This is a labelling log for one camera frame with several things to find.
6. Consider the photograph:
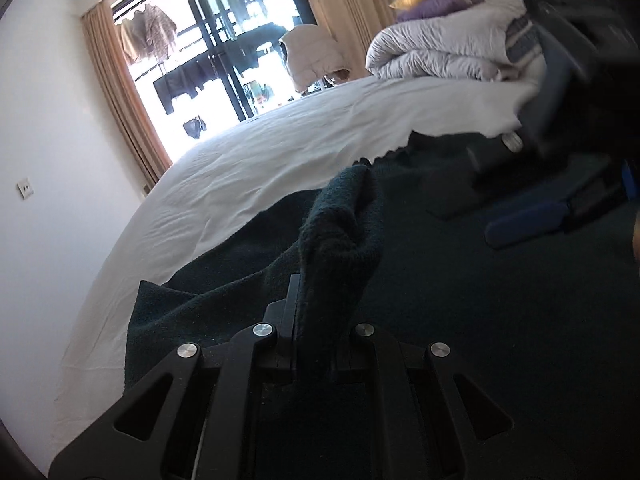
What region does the dark green knit sweater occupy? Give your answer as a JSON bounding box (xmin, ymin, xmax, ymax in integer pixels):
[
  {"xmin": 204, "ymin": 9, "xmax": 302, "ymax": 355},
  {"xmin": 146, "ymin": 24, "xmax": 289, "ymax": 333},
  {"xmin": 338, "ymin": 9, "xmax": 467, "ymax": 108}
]
[{"xmin": 125, "ymin": 133, "xmax": 639, "ymax": 479}]

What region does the striped blue grey pillow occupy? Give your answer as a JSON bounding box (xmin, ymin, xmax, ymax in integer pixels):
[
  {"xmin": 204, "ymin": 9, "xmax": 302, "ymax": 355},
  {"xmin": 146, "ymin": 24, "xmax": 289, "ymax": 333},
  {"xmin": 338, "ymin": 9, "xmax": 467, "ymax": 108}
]
[{"xmin": 504, "ymin": 15, "xmax": 541, "ymax": 67}]

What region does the folded grey duvet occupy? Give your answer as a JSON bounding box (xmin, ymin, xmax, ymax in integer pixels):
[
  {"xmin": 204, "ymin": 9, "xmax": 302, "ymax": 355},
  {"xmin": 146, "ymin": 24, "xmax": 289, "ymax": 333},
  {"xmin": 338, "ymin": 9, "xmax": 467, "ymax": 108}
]
[{"xmin": 366, "ymin": 0, "xmax": 541, "ymax": 82}]

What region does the purple pillow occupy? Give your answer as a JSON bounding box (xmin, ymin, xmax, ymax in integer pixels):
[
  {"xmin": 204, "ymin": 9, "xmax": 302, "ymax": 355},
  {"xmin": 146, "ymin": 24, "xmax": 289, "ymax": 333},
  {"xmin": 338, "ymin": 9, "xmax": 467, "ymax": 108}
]
[{"xmin": 396, "ymin": 0, "xmax": 484, "ymax": 23}]

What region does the white bed sheet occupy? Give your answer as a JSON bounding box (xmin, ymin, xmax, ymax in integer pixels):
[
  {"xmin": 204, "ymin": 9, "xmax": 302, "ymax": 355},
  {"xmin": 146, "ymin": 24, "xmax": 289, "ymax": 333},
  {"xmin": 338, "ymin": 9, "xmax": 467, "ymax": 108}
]
[{"xmin": 51, "ymin": 77, "xmax": 537, "ymax": 452}]

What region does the beige curtain right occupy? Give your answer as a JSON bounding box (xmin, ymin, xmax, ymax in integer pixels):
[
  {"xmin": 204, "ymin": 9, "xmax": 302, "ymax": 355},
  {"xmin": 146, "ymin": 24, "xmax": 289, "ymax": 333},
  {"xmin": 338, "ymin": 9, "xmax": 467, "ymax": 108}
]
[{"xmin": 308, "ymin": 0, "xmax": 394, "ymax": 80}]

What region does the beige curtain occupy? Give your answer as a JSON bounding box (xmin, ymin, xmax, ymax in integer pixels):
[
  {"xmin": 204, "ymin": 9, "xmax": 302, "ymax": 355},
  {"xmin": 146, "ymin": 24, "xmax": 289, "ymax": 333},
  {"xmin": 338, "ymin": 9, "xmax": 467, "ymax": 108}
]
[
  {"xmin": 80, "ymin": 0, "xmax": 172, "ymax": 188},
  {"xmin": 308, "ymin": 0, "xmax": 394, "ymax": 80}
]

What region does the beige curtain left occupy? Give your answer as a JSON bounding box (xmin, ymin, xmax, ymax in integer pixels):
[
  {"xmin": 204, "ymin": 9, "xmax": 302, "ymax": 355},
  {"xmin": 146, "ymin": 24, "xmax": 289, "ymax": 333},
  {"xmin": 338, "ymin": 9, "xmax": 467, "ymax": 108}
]
[{"xmin": 80, "ymin": 0, "xmax": 172, "ymax": 188}]

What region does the beige jacket on chair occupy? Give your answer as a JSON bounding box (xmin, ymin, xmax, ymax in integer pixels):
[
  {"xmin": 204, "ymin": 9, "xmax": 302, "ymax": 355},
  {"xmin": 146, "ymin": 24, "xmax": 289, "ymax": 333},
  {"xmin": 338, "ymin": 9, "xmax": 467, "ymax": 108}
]
[{"xmin": 279, "ymin": 24, "xmax": 350, "ymax": 94}]

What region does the black framed window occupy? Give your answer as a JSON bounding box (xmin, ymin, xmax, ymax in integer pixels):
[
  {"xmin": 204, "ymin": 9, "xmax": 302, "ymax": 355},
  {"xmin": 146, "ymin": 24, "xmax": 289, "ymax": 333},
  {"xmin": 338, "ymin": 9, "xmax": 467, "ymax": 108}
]
[{"xmin": 113, "ymin": 0, "xmax": 314, "ymax": 162}]

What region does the white wall socket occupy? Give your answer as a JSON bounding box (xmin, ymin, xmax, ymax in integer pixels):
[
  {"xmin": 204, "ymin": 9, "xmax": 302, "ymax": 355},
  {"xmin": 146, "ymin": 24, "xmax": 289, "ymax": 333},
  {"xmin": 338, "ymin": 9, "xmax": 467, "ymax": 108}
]
[{"xmin": 16, "ymin": 178, "xmax": 34, "ymax": 200}]

